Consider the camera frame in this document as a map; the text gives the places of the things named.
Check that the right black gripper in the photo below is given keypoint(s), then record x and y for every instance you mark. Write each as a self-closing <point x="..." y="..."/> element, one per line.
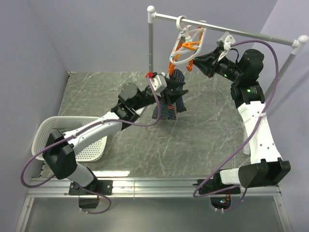
<point x="208" y="64"/>

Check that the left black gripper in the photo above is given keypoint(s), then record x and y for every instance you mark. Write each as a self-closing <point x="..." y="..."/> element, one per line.
<point x="172" y="96"/>

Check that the navy striped underwear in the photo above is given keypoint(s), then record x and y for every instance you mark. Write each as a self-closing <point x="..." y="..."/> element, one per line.
<point x="164" y="112"/>

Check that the white oval clip hanger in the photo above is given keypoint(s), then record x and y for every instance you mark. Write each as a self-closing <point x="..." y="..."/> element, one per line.
<point x="187" y="47"/>

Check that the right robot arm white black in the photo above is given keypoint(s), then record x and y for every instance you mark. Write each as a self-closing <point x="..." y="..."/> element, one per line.
<point x="266" y="168"/>

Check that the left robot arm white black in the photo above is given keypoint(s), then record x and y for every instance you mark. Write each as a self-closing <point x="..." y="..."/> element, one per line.
<point x="62" y="148"/>

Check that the white metal drying rack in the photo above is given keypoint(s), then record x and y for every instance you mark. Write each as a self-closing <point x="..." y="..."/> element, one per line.
<point x="296" y="45"/>

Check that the white perforated laundry basket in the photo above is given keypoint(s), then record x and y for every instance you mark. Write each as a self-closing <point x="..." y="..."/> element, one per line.
<point x="67" y="123"/>

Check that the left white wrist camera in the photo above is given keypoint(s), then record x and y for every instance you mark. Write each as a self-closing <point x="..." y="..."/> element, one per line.
<point x="156" y="81"/>

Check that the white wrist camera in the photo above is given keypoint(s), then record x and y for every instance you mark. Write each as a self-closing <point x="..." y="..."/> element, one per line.
<point x="156" y="81"/>
<point x="226" y="40"/>

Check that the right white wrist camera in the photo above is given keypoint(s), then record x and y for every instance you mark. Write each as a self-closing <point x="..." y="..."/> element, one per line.
<point x="226" y="40"/>

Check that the aluminium mounting rail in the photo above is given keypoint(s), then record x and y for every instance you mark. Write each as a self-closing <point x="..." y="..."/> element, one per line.
<point x="125" y="187"/>

